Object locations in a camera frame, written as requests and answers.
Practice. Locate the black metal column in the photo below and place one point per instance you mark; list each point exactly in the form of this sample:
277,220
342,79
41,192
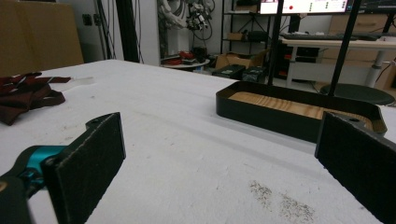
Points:
127,31

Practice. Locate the round white platform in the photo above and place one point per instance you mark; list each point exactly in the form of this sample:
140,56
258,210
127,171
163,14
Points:
186,64

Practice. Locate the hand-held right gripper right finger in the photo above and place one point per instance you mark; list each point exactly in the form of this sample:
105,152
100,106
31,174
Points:
358,165

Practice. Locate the dark red striped necktie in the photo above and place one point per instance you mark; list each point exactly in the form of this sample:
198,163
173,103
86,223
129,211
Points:
21,96

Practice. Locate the black tray with wooden bottom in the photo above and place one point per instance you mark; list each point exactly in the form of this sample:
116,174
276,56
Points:
264,115

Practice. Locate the large cardboard sheet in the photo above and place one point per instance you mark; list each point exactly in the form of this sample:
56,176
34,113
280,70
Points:
37,34

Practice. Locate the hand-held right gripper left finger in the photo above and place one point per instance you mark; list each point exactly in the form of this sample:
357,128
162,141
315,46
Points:
84,168

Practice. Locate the open cardboard box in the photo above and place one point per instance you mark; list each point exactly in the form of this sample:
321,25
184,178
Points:
232,59

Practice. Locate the light wooden drawer cabinet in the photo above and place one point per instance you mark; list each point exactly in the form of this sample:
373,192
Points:
367,25

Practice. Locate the black box on floor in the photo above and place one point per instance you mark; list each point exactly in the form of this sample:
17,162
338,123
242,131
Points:
254,74
229,71

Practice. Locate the light wooden desk white legs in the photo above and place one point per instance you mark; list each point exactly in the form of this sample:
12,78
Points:
314,43

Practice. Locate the black metal stand pole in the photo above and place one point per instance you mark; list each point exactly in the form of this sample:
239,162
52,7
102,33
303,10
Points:
275,46
344,46

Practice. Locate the computer monitor with white screen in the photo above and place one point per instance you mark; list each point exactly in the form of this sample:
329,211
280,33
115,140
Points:
311,6

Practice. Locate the black keyboard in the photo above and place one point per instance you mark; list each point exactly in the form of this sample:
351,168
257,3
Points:
311,36

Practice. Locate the computer monitor with dark screen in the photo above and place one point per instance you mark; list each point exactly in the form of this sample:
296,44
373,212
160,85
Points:
376,4

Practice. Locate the round black stool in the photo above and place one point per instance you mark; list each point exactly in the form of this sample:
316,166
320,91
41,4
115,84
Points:
361,93

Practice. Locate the black shelf rack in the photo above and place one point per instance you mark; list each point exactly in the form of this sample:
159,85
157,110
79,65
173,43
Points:
246,34

